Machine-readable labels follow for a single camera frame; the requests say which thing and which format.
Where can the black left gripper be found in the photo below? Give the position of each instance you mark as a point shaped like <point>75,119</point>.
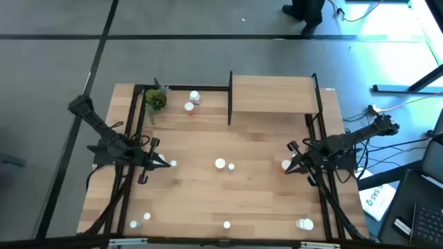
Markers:
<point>145,159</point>

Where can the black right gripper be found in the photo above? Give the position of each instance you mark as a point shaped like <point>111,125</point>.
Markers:
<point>309,159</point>

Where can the orange pill bottle white cap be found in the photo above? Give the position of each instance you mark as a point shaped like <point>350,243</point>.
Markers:
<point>286,164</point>
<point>189,107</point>
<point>220,163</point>

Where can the small green pill bottle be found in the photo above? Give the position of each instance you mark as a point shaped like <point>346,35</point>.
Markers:
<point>134,224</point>
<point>173,163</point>
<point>231,167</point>

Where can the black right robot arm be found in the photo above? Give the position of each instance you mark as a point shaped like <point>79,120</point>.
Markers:
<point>346,140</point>

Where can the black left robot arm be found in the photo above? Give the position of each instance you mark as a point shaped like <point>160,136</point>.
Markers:
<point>104,131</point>

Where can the white plastic jar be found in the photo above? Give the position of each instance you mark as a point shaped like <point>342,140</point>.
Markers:
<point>305,224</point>

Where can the succulent plant in black pot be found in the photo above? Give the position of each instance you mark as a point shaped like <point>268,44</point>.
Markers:
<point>155,99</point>

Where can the white printed box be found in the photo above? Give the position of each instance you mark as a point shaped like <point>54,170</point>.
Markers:
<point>377,198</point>

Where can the yellow power plug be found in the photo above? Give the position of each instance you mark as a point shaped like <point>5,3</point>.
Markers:
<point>373,110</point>

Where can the black desk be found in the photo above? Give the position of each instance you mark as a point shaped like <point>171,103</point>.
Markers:
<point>405,193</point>

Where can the black device white label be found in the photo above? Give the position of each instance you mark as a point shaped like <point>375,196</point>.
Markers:
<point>402,225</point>

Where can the black stand base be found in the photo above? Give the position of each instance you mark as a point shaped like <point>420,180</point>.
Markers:
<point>398,89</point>

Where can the grey laptop lid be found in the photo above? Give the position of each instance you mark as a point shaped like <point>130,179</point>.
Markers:
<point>434,159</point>

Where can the black laptop keyboard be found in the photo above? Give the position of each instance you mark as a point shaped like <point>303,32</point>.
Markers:
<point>429,224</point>

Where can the person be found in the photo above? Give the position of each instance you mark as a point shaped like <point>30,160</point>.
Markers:
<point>309,14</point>

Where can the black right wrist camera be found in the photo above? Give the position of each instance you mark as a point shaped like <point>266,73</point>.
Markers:
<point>312,180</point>

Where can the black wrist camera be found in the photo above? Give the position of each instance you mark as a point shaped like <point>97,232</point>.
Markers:
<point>154,142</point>
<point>312,180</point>

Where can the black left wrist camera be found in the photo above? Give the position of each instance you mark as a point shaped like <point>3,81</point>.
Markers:
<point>154,142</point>

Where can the wooden shelf with black frame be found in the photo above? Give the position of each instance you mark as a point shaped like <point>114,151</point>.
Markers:
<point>273,93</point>

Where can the silver metal bracket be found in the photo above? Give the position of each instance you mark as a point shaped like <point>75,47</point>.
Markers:
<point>128,241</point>
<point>320,245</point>

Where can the black aluminium rig frame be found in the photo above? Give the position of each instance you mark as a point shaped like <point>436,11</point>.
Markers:
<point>180,88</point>

